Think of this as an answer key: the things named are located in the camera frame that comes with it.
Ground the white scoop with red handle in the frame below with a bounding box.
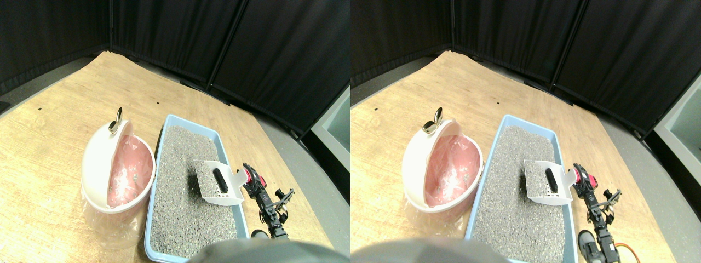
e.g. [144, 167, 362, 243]
[193, 159, 268, 207]
[523, 159, 597, 207]

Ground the blue litter tray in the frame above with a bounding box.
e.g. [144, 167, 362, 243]
[143, 113, 250, 262]
[464, 113, 580, 262]

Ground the white shelf unit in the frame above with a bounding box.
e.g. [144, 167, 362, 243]
[654, 74, 701, 161]
[311, 85, 351, 171]

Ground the white bin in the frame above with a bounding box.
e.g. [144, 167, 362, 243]
[401, 107, 484, 222]
[79, 107, 158, 243]

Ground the black bracket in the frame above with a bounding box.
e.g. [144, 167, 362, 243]
[273, 188, 296, 213]
[601, 188, 624, 214]

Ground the orange wire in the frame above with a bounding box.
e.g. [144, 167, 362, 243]
[613, 240, 639, 263]

